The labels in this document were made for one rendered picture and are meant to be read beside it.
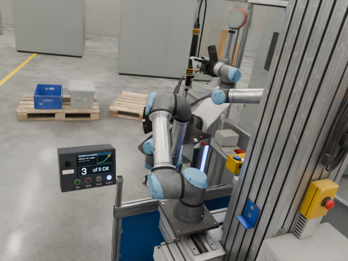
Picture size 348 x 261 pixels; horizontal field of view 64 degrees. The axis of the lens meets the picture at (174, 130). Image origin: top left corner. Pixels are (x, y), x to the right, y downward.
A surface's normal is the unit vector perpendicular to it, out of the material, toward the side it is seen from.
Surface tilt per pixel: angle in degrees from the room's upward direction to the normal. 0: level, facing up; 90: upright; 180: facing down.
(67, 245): 0
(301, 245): 0
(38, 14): 90
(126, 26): 90
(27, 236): 0
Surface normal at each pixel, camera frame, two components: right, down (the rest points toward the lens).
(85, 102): 0.30, 0.52
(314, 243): 0.14, -0.90
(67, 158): 0.44, 0.19
